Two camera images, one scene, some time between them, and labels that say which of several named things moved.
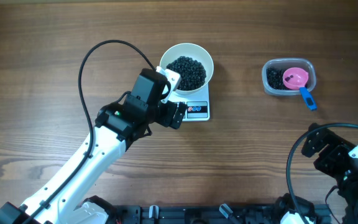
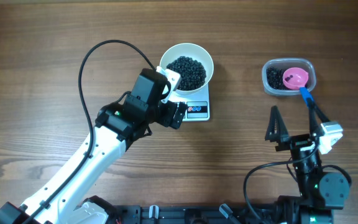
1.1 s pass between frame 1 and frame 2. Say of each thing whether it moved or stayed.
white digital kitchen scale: stayed
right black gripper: moved
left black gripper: stayed
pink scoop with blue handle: stayed
